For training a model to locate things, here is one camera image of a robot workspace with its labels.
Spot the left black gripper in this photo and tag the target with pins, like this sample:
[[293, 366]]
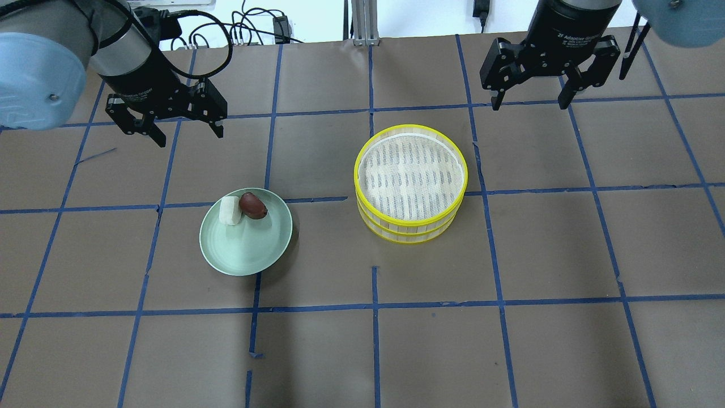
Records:
[[148, 78]]

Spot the dark red bun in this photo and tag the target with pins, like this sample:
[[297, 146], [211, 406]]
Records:
[[252, 207]]

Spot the light green plate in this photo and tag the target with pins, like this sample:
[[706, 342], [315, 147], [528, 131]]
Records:
[[251, 246]]

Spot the yellow steamer layer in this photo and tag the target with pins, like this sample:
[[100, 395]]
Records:
[[410, 176], [407, 235]]

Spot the white steamed bun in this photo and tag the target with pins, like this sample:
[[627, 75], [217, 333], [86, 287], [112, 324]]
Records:
[[229, 210]]

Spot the black power adapter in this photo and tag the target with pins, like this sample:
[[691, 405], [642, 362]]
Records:
[[282, 30]]

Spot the yellow top steamer layer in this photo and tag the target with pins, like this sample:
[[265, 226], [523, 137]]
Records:
[[410, 176]]

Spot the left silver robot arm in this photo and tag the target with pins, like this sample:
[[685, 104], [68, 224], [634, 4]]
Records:
[[47, 47]]

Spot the yellow bottom steamer layer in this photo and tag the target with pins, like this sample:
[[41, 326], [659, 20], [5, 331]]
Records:
[[407, 235]]

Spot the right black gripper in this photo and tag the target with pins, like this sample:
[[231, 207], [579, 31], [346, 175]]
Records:
[[558, 28]]

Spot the aluminium frame post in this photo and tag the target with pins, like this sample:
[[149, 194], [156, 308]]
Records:
[[364, 23]]

